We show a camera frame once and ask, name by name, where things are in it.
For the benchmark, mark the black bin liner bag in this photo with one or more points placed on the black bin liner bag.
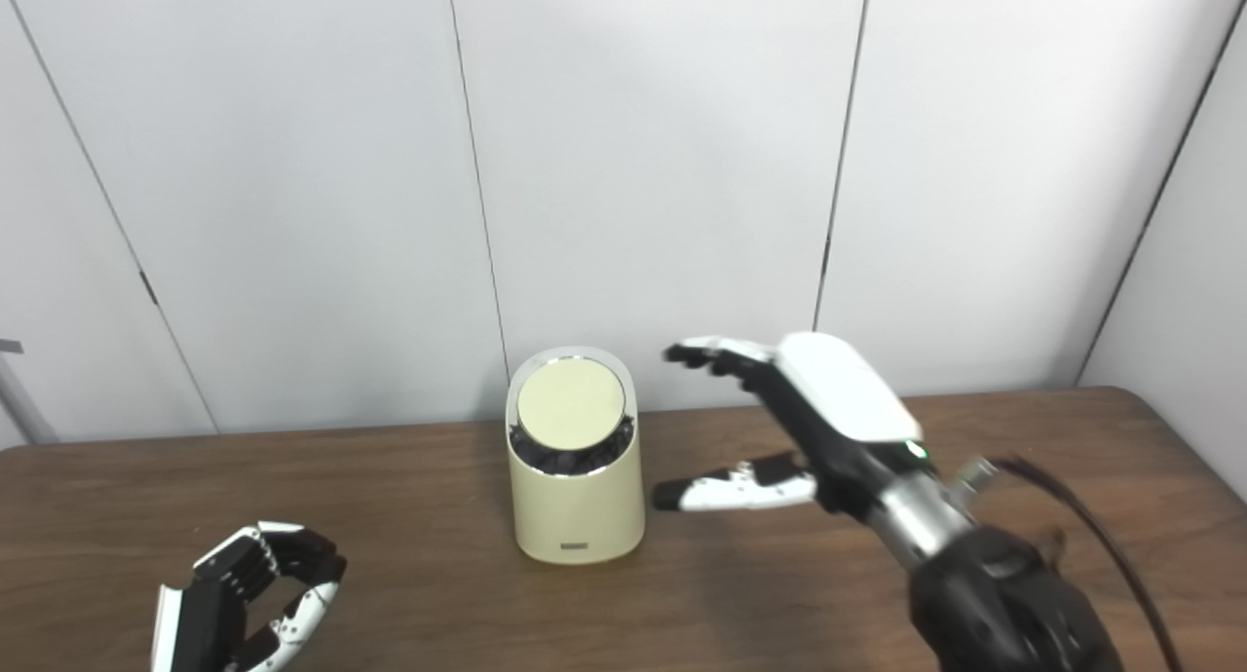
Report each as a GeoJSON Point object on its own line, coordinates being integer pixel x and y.
{"type": "Point", "coordinates": [575, 461]}

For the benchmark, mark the black wall panel clip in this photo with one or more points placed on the black wall panel clip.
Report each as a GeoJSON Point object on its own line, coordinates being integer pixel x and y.
{"type": "Point", "coordinates": [148, 287]}
{"type": "Point", "coordinates": [826, 257]}

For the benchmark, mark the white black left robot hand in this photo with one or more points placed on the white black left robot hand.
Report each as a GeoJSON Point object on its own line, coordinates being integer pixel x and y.
{"type": "Point", "coordinates": [200, 623]}

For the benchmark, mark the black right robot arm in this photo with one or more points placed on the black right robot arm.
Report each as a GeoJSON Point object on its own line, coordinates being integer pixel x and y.
{"type": "Point", "coordinates": [1003, 604]}

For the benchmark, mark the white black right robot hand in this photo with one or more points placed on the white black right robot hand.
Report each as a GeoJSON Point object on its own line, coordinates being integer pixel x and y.
{"type": "Point", "coordinates": [843, 399]}

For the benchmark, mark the cream round bin lid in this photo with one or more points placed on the cream round bin lid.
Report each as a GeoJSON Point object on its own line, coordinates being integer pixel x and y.
{"type": "Point", "coordinates": [570, 404]}

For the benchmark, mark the cream-colored small trash bin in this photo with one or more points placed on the cream-colored small trash bin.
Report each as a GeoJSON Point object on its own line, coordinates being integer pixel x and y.
{"type": "Point", "coordinates": [575, 511]}

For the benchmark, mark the gray wall corner post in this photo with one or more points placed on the gray wall corner post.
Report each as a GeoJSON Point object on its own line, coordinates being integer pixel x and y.
{"type": "Point", "coordinates": [24, 404]}

